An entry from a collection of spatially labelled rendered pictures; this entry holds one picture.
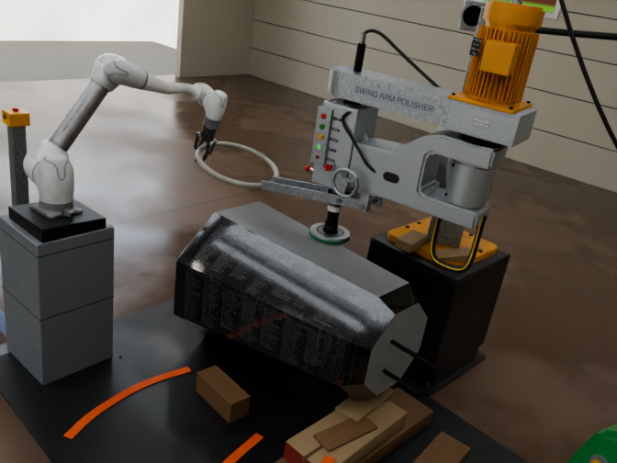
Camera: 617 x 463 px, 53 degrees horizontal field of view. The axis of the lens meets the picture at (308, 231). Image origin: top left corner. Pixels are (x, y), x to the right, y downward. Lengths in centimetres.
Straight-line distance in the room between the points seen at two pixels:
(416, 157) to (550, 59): 613
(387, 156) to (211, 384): 143
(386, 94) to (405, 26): 701
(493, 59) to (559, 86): 622
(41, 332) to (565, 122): 710
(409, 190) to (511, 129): 55
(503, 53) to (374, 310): 119
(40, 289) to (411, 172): 181
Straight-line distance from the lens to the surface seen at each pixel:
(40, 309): 320
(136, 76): 320
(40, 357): 336
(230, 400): 314
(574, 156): 879
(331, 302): 283
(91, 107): 333
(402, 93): 280
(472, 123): 267
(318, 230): 324
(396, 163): 287
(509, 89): 266
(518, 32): 264
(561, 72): 878
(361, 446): 291
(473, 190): 277
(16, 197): 424
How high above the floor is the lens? 215
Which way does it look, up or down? 24 degrees down
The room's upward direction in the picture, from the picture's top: 9 degrees clockwise
